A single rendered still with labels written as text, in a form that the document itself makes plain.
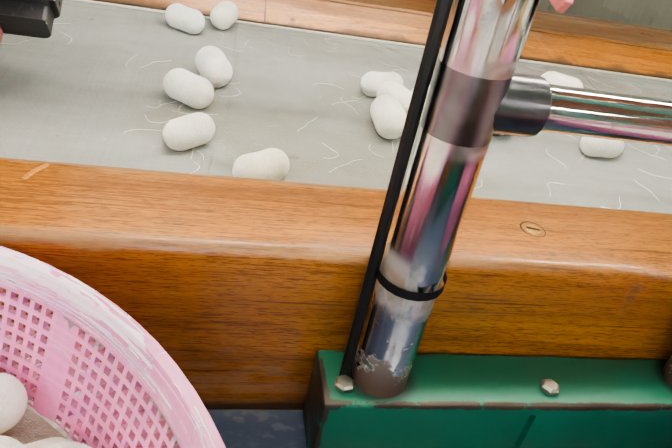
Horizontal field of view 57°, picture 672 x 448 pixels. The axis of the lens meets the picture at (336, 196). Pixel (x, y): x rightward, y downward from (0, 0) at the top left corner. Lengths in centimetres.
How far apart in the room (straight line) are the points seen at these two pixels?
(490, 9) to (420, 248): 8
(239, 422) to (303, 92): 24
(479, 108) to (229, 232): 11
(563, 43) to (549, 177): 28
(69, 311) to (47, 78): 23
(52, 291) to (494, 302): 17
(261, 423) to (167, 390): 12
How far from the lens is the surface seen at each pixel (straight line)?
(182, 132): 33
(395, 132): 38
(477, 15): 18
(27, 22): 38
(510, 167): 40
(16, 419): 22
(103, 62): 45
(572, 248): 29
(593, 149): 45
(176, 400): 18
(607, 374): 32
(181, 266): 24
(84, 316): 21
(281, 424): 29
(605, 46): 69
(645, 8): 244
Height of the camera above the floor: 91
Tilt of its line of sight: 31 degrees down
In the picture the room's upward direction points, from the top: 12 degrees clockwise
